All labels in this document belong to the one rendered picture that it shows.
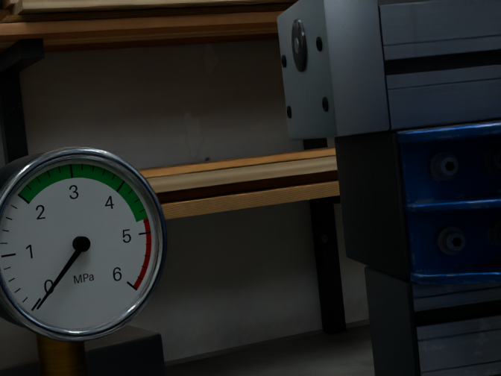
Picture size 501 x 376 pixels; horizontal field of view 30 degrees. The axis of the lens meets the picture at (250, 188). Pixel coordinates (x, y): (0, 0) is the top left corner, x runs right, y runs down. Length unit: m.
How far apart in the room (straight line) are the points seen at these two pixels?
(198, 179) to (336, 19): 1.97
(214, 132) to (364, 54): 2.51
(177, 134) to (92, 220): 2.70
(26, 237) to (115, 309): 0.04
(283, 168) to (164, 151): 0.52
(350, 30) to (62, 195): 0.29
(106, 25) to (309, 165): 0.69
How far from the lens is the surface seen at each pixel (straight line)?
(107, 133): 2.94
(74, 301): 0.31
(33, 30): 2.40
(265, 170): 2.59
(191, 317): 3.05
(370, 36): 0.56
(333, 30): 0.55
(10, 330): 0.40
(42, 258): 0.30
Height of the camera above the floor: 0.69
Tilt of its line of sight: 3 degrees down
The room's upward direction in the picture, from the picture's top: 6 degrees counter-clockwise
